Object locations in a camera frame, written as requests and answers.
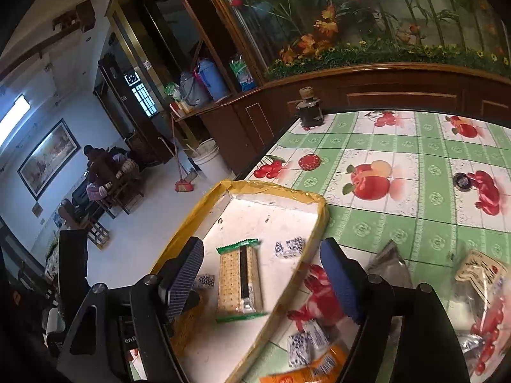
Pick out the yellow-rimmed white foam tray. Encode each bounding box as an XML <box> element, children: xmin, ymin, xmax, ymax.
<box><xmin>149</xmin><ymin>179</ymin><xmax>329</xmax><ymax>383</ymax></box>

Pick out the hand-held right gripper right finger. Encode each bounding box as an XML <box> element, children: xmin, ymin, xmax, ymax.
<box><xmin>320</xmin><ymin>238</ymin><xmax>474</xmax><ymax>383</ymax></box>

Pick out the dark wooden cabinet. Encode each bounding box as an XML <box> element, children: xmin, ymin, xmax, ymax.
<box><xmin>165</xmin><ymin>0</ymin><xmax>511</xmax><ymax>182</ymax></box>

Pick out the blue thermos flask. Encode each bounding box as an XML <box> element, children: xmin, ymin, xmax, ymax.
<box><xmin>198</xmin><ymin>58</ymin><xmax>231</xmax><ymax>103</ymax></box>

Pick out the grey thermos flask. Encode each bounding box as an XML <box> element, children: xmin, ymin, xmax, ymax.
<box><xmin>179</xmin><ymin>71</ymin><xmax>210</xmax><ymax>106</ymax></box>

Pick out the green-white plastic bag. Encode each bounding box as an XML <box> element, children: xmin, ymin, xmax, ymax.
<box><xmin>229</xmin><ymin>54</ymin><xmax>258</xmax><ymax>92</ymax></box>

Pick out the silver foil snack packet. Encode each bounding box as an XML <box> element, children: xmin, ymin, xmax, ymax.
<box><xmin>365</xmin><ymin>240</ymin><xmax>414</xmax><ymax>290</ymax></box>

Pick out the small wooden stool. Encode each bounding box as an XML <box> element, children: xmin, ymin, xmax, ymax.
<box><xmin>87</xmin><ymin>223</ymin><xmax>110</xmax><ymax>250</ymax></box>

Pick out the flower-print glass panel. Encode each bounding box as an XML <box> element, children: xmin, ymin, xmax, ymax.
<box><xmin>200</xmin><ymin>0</ymin><xmax>511</xmax><ymax>84</ymax></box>

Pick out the wooden chair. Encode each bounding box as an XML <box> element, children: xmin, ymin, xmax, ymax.
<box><xmin>100</xmin><ymin>168</ymin><xmax>145</xmax><ymax>215</ymax></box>

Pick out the framed wall picture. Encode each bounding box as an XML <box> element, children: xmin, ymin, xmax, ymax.
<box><xmin>17</xmin><ymin>118</ymin><xmax>81</xmax><ymax>201</ymax></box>

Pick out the clear packet of red candies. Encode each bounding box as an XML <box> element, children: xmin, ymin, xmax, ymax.
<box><xmin>453</xmin><ymin>249</ymin><xmax>509</xmax><ymax>376</ymax></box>

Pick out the bright ceiling light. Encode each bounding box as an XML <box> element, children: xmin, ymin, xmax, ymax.
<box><xmin>0</xmin><ymin>94</ymin><xmax>32</xmax><ymax>146</ymax></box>

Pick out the red broom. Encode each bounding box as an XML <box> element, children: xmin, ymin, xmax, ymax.
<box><xmin>171</xmin><ymin>116</ymin><xmax>197</xmax><ymax>193</ymax></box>

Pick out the dark glass bottle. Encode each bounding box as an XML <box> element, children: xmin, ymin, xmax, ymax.
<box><xmin>295</xmin><ymin>86</ymin><xmax>324</xmax><ymax>127</ymax></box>

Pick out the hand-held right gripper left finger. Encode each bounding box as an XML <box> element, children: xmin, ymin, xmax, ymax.
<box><xmin>56</xmin><ymin>236</ymin><xmax>206</xmax><ymax>383</ymax></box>

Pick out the white plastic bucket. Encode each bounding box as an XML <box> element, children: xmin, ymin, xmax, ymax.
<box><xmin>192</xmin><ymin>139</ymin><xmax>221</xmax><ymax>176</ymax></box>

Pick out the orange snack packet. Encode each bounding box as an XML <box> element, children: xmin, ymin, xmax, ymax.
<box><xmin>259</xmin><ymin>345</ymin><xmax>349</xmax><ymax>383</ymax></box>

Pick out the green-edged cracker packet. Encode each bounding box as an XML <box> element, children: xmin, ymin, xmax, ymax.
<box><xmin>215</xmin><ymin>238</ymin><xmax>270</xmax><ymax>324</ymax></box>

